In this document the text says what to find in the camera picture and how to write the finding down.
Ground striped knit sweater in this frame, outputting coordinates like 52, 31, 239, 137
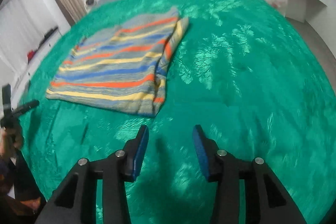
46, 7, 189, 117

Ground black clothes on cabinet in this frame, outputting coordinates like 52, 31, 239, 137
39, 27, 59, 47

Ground person left hand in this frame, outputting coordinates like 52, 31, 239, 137
1, 125, 23, 161

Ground white low cabinet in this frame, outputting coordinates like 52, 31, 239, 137
11, 27, 62, 101

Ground red item on cabinet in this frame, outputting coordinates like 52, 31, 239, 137
27, 50, 38, 64

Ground green floral bedspread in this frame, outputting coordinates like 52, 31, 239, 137
21, 0, 335, 223

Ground white small fan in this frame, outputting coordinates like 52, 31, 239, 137
85, 0, 96, 7

